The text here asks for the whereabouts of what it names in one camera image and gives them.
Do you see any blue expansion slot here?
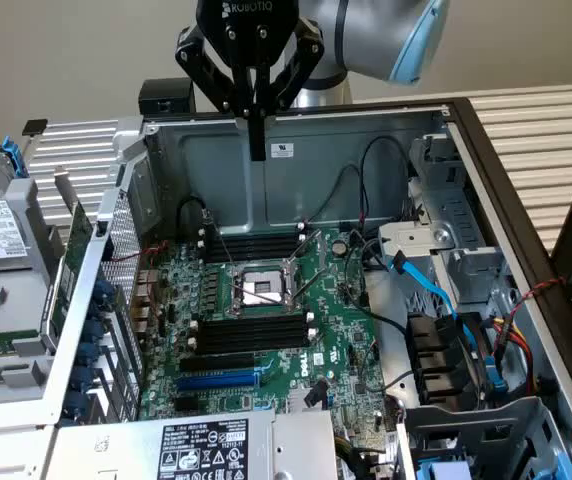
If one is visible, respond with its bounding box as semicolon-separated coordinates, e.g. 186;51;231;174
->
174;368;261;394

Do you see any thin black looped wire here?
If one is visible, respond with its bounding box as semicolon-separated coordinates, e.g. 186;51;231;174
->
358;135;412;224

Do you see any green Dell motherboard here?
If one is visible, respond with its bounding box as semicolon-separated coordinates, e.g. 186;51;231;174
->
138;227;392;441

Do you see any black table clamp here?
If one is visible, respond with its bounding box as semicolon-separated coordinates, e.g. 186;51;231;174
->
20;118;50;137

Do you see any white case label sticker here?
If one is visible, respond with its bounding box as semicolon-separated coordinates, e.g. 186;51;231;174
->
264;140;296;159

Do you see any yellow black supply wire bundle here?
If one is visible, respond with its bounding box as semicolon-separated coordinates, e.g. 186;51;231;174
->
334;433;367;480

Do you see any silver disk bay cage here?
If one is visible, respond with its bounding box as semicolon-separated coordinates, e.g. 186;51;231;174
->
378;134;507;306

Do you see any open PC case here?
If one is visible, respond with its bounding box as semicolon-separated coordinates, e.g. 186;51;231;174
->
40;97;572;480

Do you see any rear port block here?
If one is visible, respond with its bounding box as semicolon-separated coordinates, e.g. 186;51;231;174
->
130;269;160;336

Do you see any CPU socket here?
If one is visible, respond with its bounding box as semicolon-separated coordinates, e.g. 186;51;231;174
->
224;259;307;320

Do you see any black box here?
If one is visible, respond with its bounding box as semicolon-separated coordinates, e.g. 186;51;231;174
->
138;78;197;115

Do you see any thick black wire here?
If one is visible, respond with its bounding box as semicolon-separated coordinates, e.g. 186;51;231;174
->
368;309;412;337

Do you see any long black expansion slot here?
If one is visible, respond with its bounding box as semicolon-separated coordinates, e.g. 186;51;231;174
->
179;351;257;375

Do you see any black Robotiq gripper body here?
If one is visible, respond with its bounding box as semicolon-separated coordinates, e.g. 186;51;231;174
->
195;0;301;70

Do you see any green graphics card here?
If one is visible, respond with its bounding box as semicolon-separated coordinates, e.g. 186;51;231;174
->
40;167;95;351

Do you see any blue disk caddy clip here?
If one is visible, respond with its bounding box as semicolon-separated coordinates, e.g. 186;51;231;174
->
1;137;30;179

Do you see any black case fan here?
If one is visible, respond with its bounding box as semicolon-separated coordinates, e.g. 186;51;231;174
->
405;312;492;406

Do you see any blue disk caddy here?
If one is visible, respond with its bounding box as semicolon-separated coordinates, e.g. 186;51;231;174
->
418;459;472;480

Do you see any red black twisted wire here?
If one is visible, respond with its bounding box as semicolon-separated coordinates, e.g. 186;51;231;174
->
508;276;567;321

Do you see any red yellow power wire bundle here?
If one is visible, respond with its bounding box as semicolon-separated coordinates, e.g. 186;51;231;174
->
488;314;542;396

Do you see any grey parts rack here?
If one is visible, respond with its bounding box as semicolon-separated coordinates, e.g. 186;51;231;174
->
0;144;67;426

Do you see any thin metal locking lever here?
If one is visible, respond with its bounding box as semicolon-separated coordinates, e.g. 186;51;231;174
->
214;227;241;281
293;271;341;304

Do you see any silver power supply with label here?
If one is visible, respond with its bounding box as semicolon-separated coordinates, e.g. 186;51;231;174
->
50;408;340;480

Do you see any silver socket cover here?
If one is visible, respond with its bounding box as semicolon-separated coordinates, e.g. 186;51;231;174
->
288;229;328;302

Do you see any blue flat SATA wire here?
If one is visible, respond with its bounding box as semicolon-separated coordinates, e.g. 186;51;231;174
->
388;251;475;351

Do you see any dark grey disk bay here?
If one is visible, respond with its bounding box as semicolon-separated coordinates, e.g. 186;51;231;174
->
398;397;572;480

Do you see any silver chipset heatsink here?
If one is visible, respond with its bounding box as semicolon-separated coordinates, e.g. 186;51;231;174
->
288;387;328;412

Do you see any blue card retainer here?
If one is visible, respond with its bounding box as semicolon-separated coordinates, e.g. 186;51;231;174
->
84;319;106;346
64;391;88;419
71;367;95;395
78;342;101;370
93;278;116;305

